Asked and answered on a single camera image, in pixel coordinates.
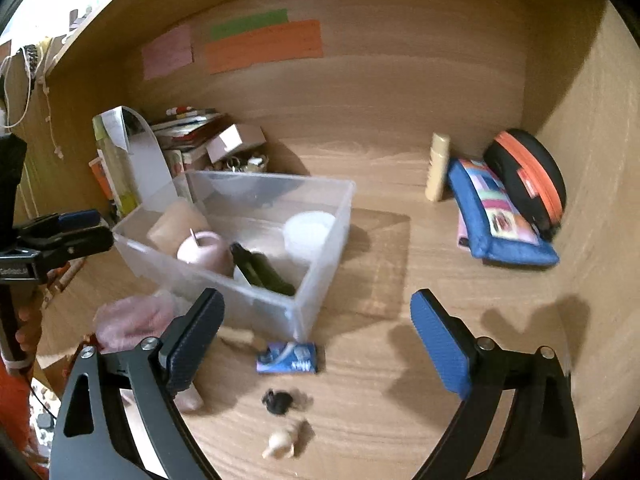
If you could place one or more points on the pink round candle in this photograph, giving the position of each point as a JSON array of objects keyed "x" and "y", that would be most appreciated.
[{"x": 205, "y": 255}]

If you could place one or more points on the striped tube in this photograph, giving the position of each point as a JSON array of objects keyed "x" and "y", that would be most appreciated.
[{"x": 65, "y": 280}]

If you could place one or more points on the black case with orange zipper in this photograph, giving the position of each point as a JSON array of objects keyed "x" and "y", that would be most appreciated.
[{"x": 530, "y": 180}]

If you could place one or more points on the small black object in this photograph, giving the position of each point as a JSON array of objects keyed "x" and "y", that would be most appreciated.
[{"x": 277, "y": 401}]

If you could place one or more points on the pink sticky note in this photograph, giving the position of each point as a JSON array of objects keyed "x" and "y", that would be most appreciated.
[{"x": 167, "y": 52}]

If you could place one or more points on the stack of books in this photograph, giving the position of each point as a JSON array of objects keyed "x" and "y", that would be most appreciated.
[{"x": 187, "y": 127}]

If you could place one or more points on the person's left forearm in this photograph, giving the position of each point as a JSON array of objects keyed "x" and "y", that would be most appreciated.
[{"x": 10, "y": 410}]

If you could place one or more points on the pale pink small object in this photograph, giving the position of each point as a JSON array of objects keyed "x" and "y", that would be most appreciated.
[{"x": 191, "y": 401}]

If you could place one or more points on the small orange box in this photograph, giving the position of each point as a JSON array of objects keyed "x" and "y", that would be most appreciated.
[{"x": 101, "y": 180}]

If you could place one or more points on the white curved stand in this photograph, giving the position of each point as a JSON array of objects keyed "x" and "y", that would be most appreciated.
[{"x": 150, "y": 160}]

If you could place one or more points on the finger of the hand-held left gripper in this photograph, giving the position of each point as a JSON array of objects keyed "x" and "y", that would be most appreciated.
[
  {"x": 75, "y": 219},
  {"x": 85, "y": 242}
]

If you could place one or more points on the blue patchwork pouch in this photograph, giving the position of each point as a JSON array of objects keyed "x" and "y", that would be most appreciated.
[{"x": 500, "y": 240}]

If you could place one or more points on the green sticky note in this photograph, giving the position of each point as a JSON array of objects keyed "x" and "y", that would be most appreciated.
[{"x": 245, "y": 24}]

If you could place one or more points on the clear plastic storage box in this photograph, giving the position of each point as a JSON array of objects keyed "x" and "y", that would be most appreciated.
[{"x": 320, "y": 240}]

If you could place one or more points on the white round container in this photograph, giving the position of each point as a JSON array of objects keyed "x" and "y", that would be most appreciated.
[{"x": 307, "y": 232}]

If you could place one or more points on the blue snack packet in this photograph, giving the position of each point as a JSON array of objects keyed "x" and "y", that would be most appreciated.
[{"x": 287, "y": 358}]

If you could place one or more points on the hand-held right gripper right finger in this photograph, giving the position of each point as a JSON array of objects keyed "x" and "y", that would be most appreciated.
[{"x": 440, "y": 345}]

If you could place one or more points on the pink cloth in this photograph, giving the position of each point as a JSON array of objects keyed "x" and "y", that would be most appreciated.
[{"x": 130, "y": 322}]

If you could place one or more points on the small white box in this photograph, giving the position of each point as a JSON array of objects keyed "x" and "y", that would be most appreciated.
[{"x": 232, "y": 142}]

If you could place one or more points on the orange sticky note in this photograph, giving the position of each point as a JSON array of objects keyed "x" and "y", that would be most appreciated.
[{"x": 265, "y": 49}]

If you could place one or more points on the cream bottle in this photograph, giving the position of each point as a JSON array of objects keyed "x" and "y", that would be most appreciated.
[{"x": 439, "y": 167}]

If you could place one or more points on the small beige figurine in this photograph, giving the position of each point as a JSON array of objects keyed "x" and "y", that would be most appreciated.
[{"x": 281, "y": 444}]

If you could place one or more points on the dark green hand tool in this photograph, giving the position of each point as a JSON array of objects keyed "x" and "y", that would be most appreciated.
[{"x": 265, "y": 272}]

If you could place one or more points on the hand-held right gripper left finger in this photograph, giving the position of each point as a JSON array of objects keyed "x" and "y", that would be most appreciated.
[{"x": 197, "y": 341}]

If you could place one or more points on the bunch of keys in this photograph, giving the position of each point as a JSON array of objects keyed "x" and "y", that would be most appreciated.
[{"x": 242, "y": 164}]

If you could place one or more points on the beige block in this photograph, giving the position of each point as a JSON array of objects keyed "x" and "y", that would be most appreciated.
[{"x": 175, "y": 225}]

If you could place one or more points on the person's left hand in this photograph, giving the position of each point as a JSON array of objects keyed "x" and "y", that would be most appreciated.
[{"x": 27, "y": 332}]

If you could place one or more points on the pink flat case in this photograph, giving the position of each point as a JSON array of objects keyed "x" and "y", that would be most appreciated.
[{"x": 463, "y": 237}]

